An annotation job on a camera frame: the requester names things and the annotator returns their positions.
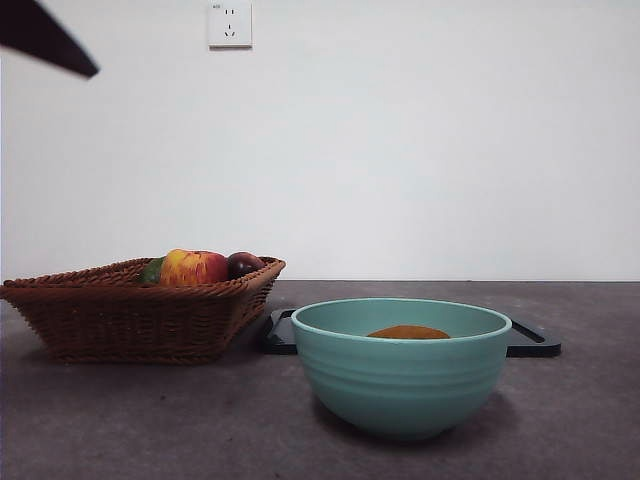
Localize black rectangular tray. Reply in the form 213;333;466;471
258;307;562;359

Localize dark red plum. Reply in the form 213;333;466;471
226;251;266;282

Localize red and yellow apple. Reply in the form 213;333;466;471
159;248;230;288

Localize teal ribbed bowl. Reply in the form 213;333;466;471
290;297;513;442

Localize green fruit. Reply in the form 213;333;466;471
137;256;166;286

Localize brown wicker basket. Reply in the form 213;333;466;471
0;255;288;367

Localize white wall power socket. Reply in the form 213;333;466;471
208;1;254;51

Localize brown kiwifruit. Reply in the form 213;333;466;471
366;324;451;341

